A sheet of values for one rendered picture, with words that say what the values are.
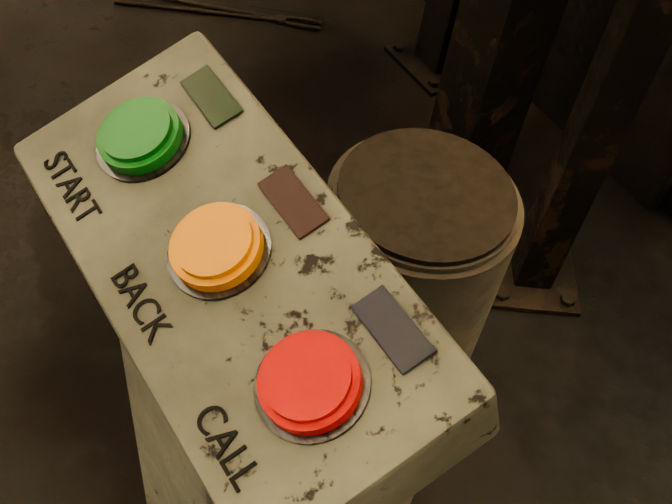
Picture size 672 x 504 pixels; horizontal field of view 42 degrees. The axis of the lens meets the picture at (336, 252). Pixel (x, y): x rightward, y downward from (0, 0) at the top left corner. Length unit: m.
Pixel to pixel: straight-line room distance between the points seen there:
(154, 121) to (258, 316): 0.11
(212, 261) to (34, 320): 0.75
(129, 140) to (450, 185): 0.21
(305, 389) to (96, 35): 1.19
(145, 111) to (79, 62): 1.01
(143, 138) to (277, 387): 0.14
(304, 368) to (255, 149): 0.11
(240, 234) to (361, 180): 0.17
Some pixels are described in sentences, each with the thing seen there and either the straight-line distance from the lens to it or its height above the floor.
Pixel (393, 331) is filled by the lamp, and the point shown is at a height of 0.61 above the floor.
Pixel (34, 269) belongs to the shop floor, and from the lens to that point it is 1.15.
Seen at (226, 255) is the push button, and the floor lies 0.61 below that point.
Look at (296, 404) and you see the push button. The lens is 0.33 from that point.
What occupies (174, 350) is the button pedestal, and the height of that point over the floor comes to 0.59.
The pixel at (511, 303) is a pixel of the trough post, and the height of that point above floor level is 0.01.
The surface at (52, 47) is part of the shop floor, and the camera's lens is 1.46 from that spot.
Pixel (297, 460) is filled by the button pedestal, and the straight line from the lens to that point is 0.33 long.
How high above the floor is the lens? 0.89
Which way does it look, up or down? 51 degrees down
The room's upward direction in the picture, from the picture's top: 9 degrees clockwise
